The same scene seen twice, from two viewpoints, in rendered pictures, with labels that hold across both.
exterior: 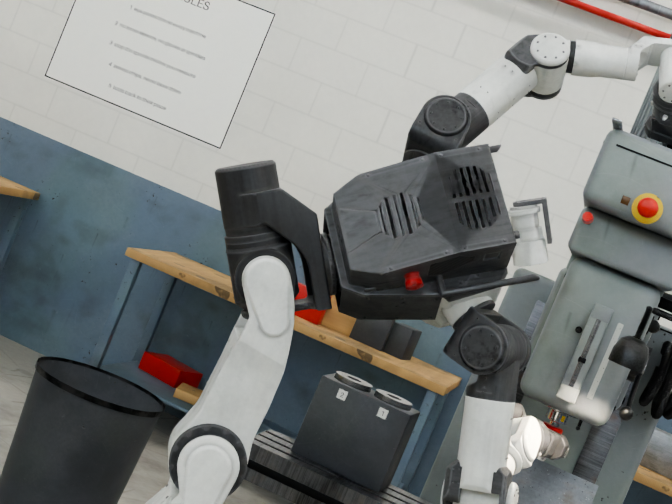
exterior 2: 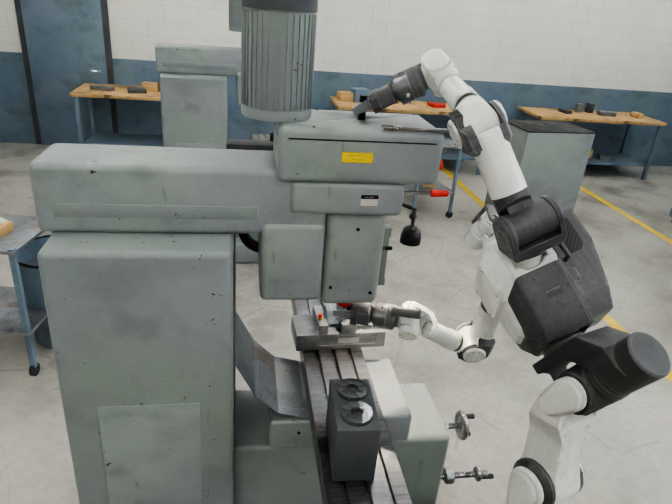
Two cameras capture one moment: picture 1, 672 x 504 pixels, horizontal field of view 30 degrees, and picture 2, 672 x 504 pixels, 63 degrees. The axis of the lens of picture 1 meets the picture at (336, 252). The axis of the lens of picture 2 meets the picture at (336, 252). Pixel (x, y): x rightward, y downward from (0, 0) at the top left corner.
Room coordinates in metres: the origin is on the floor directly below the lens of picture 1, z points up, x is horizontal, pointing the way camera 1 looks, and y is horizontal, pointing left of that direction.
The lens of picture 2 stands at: (3.37, 0.91, 2.22)
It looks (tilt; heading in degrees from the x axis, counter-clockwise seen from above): 25 degrees down; 248
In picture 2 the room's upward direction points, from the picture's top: 5 degrees clockwise
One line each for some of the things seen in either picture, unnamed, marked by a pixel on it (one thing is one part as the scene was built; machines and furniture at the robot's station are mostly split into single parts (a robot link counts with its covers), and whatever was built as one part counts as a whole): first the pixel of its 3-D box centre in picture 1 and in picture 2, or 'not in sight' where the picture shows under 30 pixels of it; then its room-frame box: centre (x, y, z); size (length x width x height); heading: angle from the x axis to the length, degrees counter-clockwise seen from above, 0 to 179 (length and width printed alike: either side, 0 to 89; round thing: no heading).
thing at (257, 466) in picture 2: not in sight; (333, 469); (2.69, -0.57, 0.48); 0.81 x 0.32 x 0.60; 169
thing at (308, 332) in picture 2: not in sight; (338, 326); (2.64, -0.77, 1.04); 0.35 x 0.15 x 0.11; 171
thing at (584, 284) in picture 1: (589, 340); (347, 248); (2.71, -0.58, 1.47); 0.21 x 0.19 x 0.32; 79
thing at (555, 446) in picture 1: (532, 439); (369, 314); (2.63, -0.53, 1.23); 0.13 x 0.12 x 0.10; 60
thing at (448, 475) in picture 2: not in sight; (467, 474); (2.22, -0.34, 0.56); 0.22 x 0.06 x 0.06; 169
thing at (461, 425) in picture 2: not in sight; (453, 425); (2.22, -0.48, 0.68); 0.16 x 0.12 x 0.12; 169
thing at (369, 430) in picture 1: (357, 428); (351, 426); (2.81, -0.20, 1.08); 0.22 x 0.12 x 0.20; 76
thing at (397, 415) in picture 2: not in sight; (334, 399); (2.71, -0.58, 0.84); 0.50 x 0.35 x 0.12; 169
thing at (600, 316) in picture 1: (584, 353); (380, 255); (2.60, -0.56, 1.45); 0.04 x 0.04 x 0.21; 79
